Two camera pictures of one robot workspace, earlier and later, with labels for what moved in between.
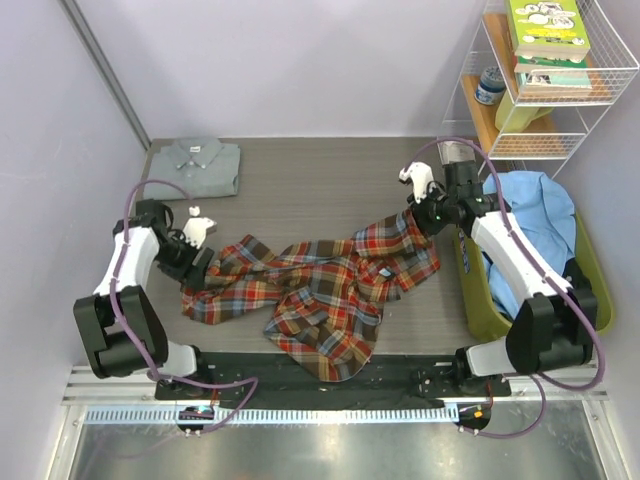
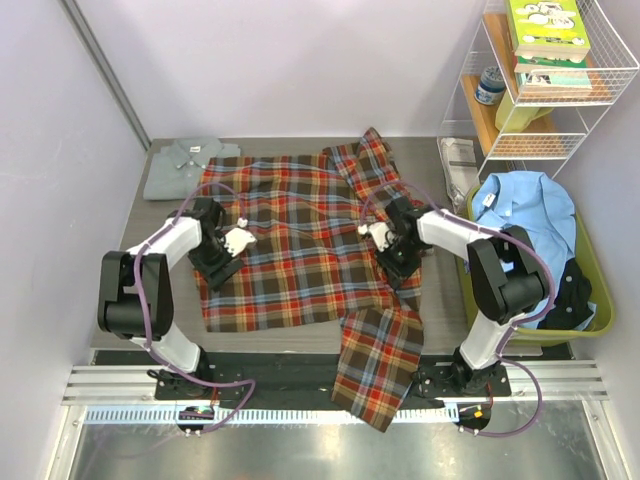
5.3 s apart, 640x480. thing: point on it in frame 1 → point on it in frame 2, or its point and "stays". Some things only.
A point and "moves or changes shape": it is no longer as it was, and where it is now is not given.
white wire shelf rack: x=542 y=76 stays
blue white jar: x=491 y=86 stays
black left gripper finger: x=175 y=274 → x=204 y=273
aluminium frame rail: x=86 y=386 stays
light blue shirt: x=545 y=213 stays
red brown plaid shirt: x=331 y=295 moves or changes shape
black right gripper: x=419 y=213 → x=397 y=274
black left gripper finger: x=198 y=268 → x=224 y=273
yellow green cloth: x=511 y=118 stays
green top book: x=548 y=29 stays
